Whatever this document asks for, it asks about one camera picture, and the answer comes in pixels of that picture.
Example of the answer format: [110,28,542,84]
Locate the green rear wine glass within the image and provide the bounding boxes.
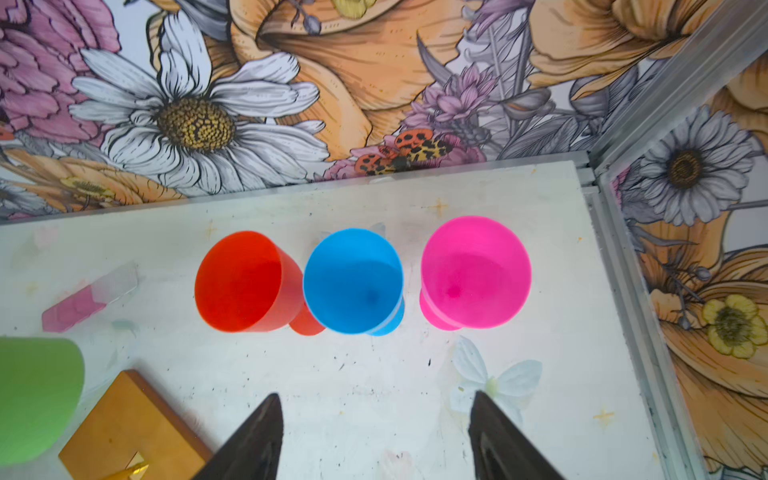
[1,337,85,467]

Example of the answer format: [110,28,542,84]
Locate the red wine glass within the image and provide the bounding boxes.
[194,231,325,336]

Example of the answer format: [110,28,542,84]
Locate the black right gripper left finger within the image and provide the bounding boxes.
[193,393,284,480]

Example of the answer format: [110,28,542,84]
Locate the gold wire wooden glass rack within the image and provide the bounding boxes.
[59,370,213,479]

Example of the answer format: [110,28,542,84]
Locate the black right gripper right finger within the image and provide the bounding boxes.
[468,391,564,480]

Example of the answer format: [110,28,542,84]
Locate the blue front wine glass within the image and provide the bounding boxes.
[303,228,405,336]

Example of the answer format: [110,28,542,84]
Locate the pink wine glass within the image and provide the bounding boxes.
[419,216,533,331]

